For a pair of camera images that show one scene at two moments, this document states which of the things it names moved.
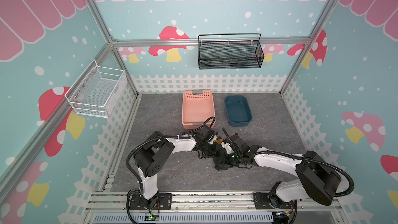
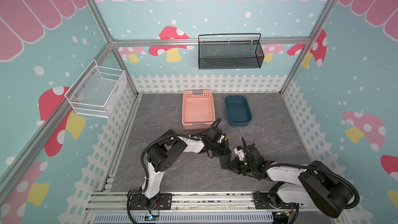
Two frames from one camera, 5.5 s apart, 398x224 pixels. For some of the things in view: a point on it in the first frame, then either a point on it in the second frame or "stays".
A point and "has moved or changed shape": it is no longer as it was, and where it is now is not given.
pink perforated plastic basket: x=198 y=110 stays
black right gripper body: x=232 y=151 to x=235 y=163
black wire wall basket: x=230 y=55 stays
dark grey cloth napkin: x=219 y=165 has moved or changed shape
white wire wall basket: x=98 y=92 stays
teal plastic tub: x=238 y=110 stays
